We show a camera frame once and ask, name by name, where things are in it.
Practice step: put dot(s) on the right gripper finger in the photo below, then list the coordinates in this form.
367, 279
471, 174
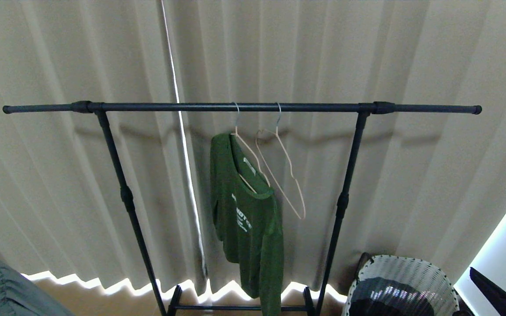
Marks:
503, 303

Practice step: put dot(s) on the green long-sleeved shirt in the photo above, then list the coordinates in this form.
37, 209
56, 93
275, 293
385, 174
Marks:
248, 245

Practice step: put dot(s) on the pink clothes hanger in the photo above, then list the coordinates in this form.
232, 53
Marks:
236, 129
276, 127

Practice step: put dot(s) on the pale grey shorts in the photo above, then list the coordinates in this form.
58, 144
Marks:
2, 289

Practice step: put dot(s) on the white laundry basket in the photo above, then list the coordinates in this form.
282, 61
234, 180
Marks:
402, 272

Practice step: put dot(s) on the black clothes rack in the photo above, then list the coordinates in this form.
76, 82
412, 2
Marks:
191, 106

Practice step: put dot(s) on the beige curtain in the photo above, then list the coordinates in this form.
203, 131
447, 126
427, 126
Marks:
59, 52

